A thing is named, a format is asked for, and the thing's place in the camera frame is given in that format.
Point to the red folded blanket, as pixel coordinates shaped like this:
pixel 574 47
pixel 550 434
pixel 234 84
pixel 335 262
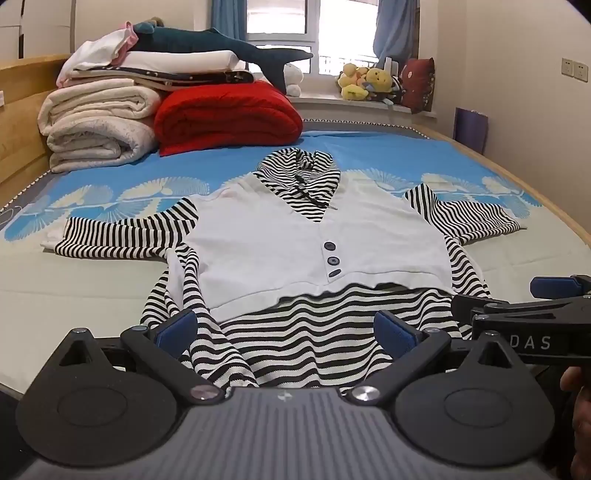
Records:
pixel 226 117

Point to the window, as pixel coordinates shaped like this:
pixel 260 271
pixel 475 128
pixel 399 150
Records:
pixel 323 27

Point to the purple bag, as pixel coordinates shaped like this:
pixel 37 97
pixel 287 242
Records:
pixel 471 129

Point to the yellow duck plush toy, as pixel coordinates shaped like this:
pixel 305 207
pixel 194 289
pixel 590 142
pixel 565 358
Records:
pixel 379 81

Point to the white folded pillow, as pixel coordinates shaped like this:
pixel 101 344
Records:
pixel 175 61

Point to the striped hooded shirt white vest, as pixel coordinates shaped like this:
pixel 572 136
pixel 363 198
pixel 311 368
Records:
pixel 318 240

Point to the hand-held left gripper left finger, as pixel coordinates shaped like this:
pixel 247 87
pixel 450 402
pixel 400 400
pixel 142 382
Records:
pixel 175 328

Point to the dark red cushion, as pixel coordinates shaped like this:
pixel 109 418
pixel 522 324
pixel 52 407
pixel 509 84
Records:
pixel 418 83

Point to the dark teal shark plush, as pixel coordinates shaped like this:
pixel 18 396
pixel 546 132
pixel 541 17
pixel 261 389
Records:
pixel 207 41

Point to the white wall socket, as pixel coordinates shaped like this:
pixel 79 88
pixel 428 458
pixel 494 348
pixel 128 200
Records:
pixel 567 67
pixel 581 72

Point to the white plush toy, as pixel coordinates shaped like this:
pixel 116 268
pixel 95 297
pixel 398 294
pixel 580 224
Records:
pixel 292 78

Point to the wooden headboard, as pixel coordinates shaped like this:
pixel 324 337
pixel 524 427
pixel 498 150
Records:
pixel 23 120

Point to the dark dotted folded cloth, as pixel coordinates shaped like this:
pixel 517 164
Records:
pixel 184 76

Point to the person's right hand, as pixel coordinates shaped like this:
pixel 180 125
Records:
pixel 581 406

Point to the white pink folded cloth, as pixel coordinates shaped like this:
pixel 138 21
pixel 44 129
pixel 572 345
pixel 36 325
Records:
pixel 104 46

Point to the blue curtain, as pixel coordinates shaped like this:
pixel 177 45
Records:
pixel 395 32
pixel 231 14

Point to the white fleecy folded blanket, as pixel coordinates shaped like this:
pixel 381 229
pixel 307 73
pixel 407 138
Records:
pixel 99 145

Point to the cream folded blanket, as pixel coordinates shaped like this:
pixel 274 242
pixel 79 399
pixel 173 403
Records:
pixel 97 102

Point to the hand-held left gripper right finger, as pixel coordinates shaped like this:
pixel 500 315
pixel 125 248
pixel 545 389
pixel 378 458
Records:
pixel 395 333

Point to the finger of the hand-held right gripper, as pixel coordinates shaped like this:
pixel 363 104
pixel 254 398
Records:
pixel 478 304
pixel 556 286

